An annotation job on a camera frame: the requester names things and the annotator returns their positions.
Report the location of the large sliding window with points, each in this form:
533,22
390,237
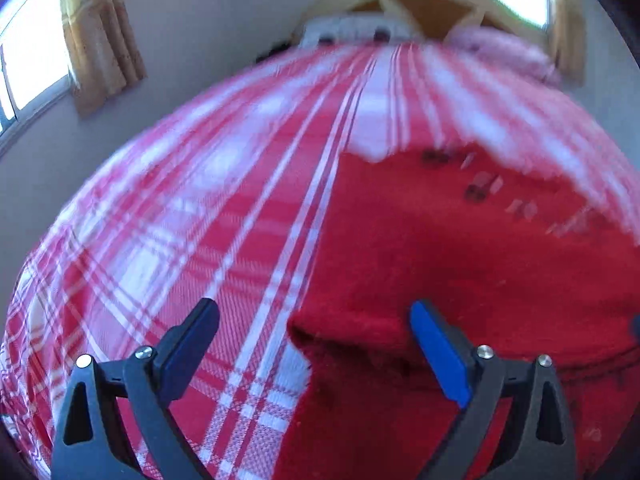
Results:
35,50

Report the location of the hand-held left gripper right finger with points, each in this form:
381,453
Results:
440,351

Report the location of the yellow floral curtain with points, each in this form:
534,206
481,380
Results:
565,20
100,45

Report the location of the white patterned pillow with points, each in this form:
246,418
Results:
350,27

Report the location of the red plaid bed sheet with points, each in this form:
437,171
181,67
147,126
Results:
200,200

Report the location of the pink pillow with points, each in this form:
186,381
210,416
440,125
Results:
500,50

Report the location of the red knit sweater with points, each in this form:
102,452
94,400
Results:
425,240

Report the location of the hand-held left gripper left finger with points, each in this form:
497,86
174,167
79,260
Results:
192,341

